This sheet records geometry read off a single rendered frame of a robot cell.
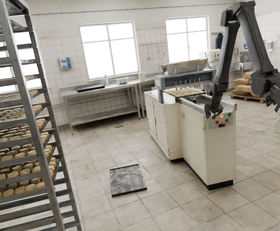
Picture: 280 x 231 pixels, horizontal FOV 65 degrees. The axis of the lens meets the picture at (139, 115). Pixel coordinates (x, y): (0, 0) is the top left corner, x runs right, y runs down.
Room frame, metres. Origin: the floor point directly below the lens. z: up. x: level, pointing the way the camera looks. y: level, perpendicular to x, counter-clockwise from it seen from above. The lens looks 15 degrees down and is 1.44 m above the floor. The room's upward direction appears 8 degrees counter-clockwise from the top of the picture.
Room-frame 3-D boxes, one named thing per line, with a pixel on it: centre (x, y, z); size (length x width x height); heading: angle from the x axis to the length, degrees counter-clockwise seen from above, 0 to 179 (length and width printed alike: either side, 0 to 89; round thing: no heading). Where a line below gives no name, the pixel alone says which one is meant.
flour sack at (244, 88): (5.54, -2.94, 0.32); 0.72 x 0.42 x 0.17; 24
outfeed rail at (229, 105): (2.96, -0.77, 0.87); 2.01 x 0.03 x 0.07; 8
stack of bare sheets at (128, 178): (2.43, 0.27, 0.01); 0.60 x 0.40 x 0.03; 8
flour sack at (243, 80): (5.86, -3.07, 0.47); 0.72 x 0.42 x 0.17; 110
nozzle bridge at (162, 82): (2.83, -0.64, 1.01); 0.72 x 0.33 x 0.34; 98
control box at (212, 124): (1.97, -0.76, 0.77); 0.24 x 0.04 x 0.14; 98
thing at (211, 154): (2.33, -0.71, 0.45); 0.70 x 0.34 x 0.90; 8
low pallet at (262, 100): (5.61, -3.14, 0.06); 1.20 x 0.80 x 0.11; 22
